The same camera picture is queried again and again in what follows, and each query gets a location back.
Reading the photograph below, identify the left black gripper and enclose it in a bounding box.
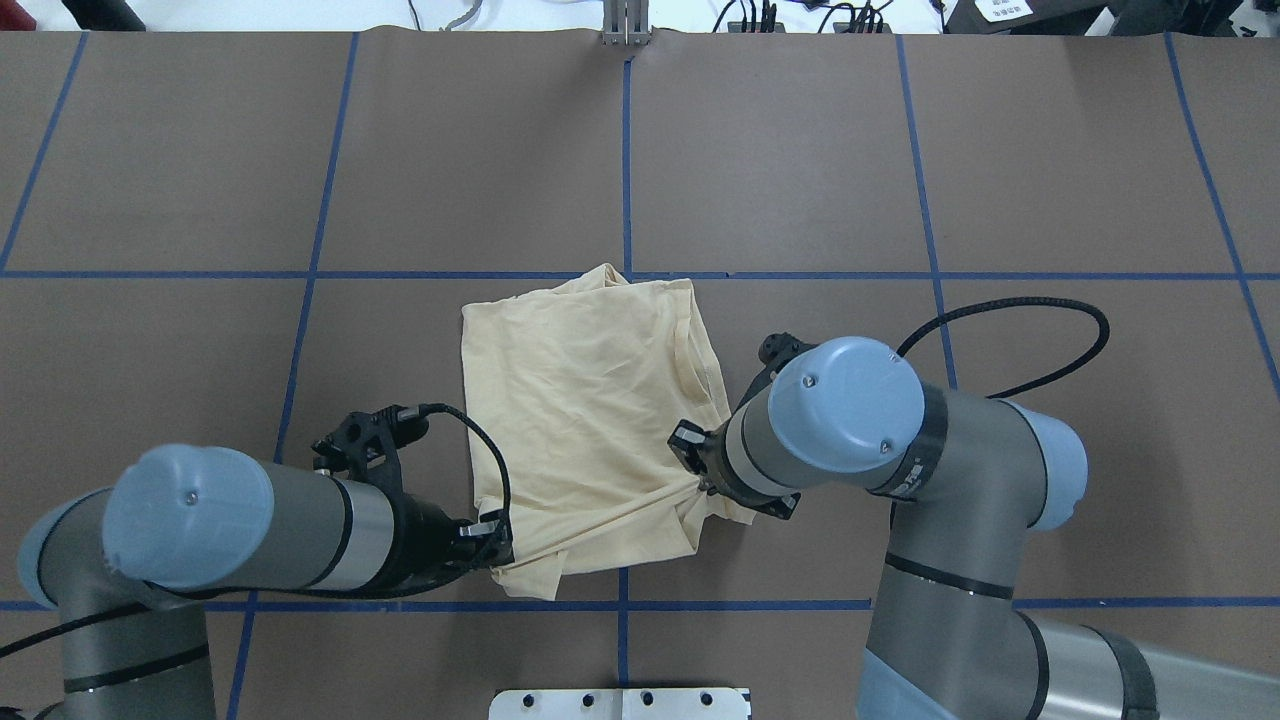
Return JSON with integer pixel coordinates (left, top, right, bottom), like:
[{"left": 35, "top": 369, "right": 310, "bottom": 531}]
[{"left": 310, "top": 404, "right": 515, "bottom": 591}]

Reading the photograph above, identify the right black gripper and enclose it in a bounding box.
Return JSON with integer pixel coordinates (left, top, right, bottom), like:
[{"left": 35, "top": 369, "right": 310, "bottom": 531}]
[{"left": 667, "top": 332, "right": 815, "bottom": 520}]

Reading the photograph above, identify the cream long sleeve shirt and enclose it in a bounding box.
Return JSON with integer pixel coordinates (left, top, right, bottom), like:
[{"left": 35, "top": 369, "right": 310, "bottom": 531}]
[{"left": 461, "top": 264, "right": 755, "bottom": 601}]

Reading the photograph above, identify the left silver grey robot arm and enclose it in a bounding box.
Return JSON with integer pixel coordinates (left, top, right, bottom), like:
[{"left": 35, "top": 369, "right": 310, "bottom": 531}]
[{"left": 3, "top": 404, "right": 513, "bottom": 719}]

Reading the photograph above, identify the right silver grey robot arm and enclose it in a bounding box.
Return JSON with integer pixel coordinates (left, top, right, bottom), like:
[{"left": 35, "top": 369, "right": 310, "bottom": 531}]
[{"left": 668, "top": 336, "right": 1277, "bottom": 719}]

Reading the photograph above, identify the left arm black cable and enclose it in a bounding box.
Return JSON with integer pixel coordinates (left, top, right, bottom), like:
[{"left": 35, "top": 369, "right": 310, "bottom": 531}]
[{"left": 0, "top": 404, "right": 515, "bottom": 661}]

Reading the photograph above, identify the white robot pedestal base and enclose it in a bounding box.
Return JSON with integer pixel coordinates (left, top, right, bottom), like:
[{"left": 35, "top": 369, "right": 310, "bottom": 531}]
[{"left": 486, "top": 687, "right": 753, "bottom": 719}]

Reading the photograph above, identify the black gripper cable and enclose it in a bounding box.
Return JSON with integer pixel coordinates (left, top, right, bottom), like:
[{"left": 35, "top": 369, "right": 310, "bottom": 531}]
[{"left": 895, "top": 296, "right": 1112, "bottom": 401}]

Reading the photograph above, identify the aluminium frame post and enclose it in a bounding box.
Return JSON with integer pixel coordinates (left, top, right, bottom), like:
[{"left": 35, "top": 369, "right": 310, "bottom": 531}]
[{"left": 600, "top": 0, "right": 653, "bottom": 47}]

